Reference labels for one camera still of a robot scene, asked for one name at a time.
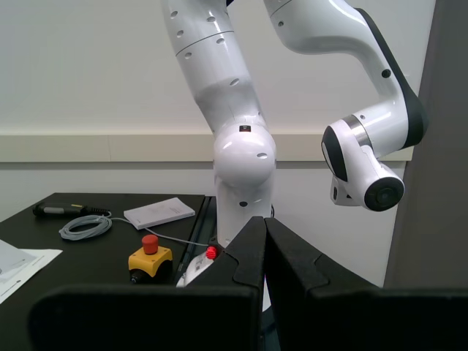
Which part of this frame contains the white paper sheet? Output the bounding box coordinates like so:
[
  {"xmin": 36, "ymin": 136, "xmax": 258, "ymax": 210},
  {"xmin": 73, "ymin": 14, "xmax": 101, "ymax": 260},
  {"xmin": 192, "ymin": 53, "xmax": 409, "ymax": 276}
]
[
  {"xmin": 0, "ymin": 238, "xmax": 31, "ymax": 283},
  {"xmin": 0, "ymin": 247, "xmax": 64, "ymax": 305}
]

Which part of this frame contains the yellow emergency stop button box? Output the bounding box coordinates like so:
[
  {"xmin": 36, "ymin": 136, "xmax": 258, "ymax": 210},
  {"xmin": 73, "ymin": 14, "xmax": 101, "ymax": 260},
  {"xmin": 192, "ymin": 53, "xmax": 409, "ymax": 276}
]
[{"xmin": 127, "ymin": 235, "xmax": 174, "ymax": 286}]

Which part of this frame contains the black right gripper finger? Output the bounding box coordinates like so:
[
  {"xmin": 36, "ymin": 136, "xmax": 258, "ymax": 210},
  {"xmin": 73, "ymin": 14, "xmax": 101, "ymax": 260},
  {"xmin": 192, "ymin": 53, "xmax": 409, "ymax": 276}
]
[
  {"xmin": 265, "ymin": 216, "xmax": 468, "ymax": 351},
  {"xmin": 28, "ymin": 215, "xmax": 267, "ymax": 351}
]

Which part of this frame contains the grey coiled cable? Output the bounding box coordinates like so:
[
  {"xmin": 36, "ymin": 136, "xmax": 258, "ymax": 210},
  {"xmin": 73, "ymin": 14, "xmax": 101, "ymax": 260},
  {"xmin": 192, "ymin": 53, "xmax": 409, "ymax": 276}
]
[{"xmin": 58, "ymin": 214, "xmax": 214, "ymax": 246}]

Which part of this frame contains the white booklet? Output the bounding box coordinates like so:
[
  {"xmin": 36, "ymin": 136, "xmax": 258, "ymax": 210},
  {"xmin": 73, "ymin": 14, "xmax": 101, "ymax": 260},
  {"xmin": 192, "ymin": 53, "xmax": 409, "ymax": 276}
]
[{"xmin": 123, "ymin": 197, "xmax": 196, "ymax": 231}]

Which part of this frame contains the black aluminium table frame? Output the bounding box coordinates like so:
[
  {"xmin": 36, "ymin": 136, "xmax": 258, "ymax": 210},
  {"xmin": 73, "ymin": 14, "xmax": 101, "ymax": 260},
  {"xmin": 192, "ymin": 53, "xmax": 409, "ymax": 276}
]
[{"xmin": 178, "ymin": 195, "xmax": 221, "ymax": 279}]

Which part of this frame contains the black grey handheld enabling device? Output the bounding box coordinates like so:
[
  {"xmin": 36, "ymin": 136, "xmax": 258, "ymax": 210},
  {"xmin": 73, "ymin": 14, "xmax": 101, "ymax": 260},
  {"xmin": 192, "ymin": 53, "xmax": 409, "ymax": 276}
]
[{"xmin": 31, "ymin": 202, "xmax": 111, "ymax": 219}]

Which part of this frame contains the grey partition panel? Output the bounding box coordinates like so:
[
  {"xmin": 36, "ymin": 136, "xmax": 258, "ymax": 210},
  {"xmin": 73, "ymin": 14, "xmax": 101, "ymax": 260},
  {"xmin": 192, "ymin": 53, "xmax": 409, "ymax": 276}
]
[{"xmin": 382, "ymin": 0, "xmax": 468, "ymax": 290}]

